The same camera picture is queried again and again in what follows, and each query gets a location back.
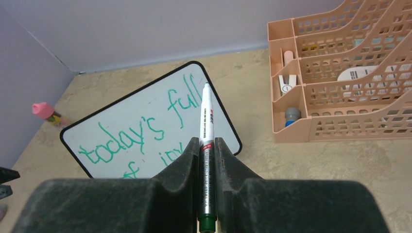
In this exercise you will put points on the pink capped spice bottle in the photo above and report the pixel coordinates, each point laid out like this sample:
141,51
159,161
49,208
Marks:
47,112

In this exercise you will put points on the white marker with green cap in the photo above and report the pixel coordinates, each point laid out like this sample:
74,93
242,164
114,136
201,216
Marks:
207,214

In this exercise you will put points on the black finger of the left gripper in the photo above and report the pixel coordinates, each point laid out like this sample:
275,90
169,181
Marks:
7,175

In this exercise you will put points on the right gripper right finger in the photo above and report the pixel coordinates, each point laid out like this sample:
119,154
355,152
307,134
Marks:
248,203

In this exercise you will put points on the orange plastic file organizer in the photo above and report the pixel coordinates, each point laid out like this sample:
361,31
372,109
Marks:
354,73

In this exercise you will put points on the pink eraser in organizer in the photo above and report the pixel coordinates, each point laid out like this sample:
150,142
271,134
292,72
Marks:
288,56

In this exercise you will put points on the blue capped small bottle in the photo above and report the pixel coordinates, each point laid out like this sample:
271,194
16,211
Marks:
292,114

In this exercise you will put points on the white whiteboard with black frame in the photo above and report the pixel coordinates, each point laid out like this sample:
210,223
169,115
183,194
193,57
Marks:
143,132

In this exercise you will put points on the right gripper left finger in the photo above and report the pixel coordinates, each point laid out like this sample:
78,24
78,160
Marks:
165,203

